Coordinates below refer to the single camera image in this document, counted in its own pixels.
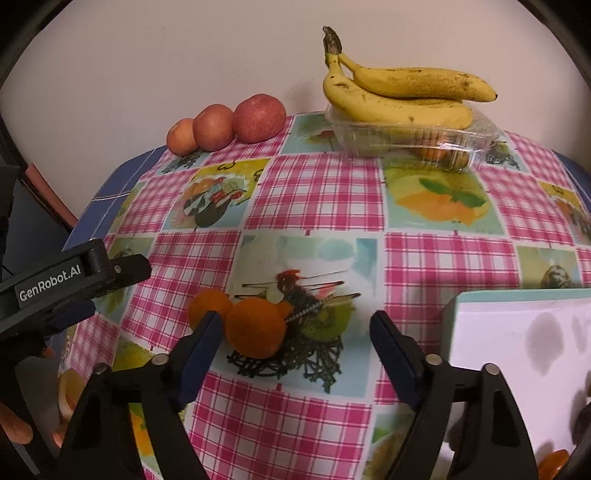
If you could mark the yellow spotted banana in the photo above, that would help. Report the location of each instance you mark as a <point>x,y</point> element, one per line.
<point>415,81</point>

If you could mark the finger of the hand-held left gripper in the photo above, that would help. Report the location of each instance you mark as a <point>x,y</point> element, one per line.
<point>131,272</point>
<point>74,316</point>

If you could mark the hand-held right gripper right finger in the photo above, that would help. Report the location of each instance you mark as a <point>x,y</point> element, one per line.
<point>397,360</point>

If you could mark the orange fruit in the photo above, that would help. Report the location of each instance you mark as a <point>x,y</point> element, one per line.
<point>438,155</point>

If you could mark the medium red apple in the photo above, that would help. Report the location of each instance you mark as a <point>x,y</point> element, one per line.
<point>213,128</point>

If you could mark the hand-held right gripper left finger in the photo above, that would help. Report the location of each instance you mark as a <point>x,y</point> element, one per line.
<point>203,355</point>

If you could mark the small red apple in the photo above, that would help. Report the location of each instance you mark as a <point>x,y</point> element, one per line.
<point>181,137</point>

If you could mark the person's left hand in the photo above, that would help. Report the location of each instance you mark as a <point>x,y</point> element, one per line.
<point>14,424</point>

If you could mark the pink checkered tablecloth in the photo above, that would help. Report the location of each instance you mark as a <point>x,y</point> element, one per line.
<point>323,203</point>

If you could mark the large red apple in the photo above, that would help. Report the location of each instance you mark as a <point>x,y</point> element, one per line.
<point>259,117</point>

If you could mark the bunch of yellow bananas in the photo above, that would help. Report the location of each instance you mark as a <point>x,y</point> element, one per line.
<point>369,105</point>

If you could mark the clear plastic container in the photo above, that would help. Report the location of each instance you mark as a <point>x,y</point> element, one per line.
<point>480,134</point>

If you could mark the white foam tray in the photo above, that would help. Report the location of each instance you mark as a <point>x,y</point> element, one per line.
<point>508,332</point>

